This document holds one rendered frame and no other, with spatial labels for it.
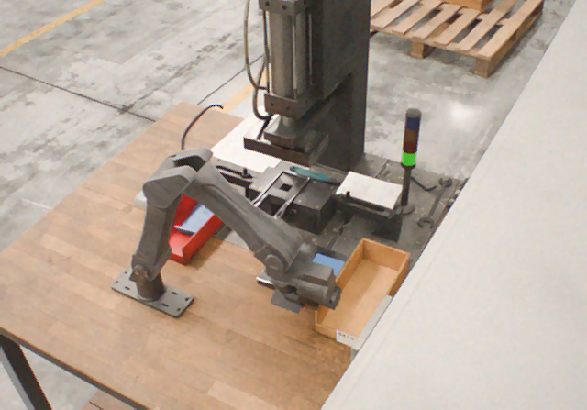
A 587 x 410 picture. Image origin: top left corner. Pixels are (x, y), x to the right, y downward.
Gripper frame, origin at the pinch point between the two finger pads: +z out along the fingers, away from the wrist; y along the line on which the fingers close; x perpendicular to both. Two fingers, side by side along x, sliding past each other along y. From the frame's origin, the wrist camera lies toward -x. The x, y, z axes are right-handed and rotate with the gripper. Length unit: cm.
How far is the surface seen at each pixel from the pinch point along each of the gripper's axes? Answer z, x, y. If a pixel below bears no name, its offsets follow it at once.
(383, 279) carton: 9.8, -14.2, 11.7
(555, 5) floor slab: 290, -24, 323
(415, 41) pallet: 218, 53, 213
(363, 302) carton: 5.7, -12.4, 4.3
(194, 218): 10.7, 37.2, 10.8
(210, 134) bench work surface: 30, 54, 41
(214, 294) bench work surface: 1.3, 19.7, -6.6
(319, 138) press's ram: -2.5, 9.7, 36.3
